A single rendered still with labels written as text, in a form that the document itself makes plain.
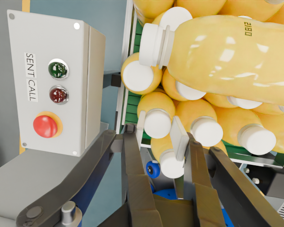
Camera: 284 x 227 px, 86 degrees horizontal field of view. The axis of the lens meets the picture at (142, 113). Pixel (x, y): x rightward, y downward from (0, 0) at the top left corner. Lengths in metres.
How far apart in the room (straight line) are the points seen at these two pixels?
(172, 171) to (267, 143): 0.14
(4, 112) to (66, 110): 1.73
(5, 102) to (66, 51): 1.71
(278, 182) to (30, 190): 0.84
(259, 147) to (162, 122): 0.14
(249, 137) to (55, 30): 0.29
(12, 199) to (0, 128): 1.33
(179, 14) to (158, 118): 0.13
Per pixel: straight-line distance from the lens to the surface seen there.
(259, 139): 0.27
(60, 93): 0.24
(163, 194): 0.46
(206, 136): 0.23
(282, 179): 0.50
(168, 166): 0.25
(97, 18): 1.42
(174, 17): 0.21
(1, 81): 1.89
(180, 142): 0.16
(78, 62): 0.23
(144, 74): 0.20
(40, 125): 0.27
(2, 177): 0.92
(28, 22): 0.27
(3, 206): 0.81
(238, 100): 0.23
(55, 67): 0.23
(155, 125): 0.22
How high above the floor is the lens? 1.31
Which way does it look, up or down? 72 degrees down
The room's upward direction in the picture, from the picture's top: 168 degrees counter-clockwise
